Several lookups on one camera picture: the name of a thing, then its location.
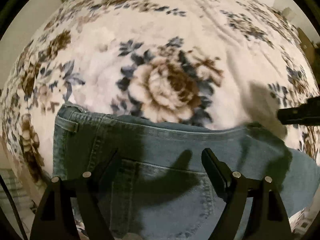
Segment blue denim pants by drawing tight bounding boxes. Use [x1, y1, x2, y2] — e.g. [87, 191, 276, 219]
[53, 103, 319, 239]

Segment floral bed blanket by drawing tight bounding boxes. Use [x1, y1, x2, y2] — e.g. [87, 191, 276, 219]
[1, 0, 319, 203]

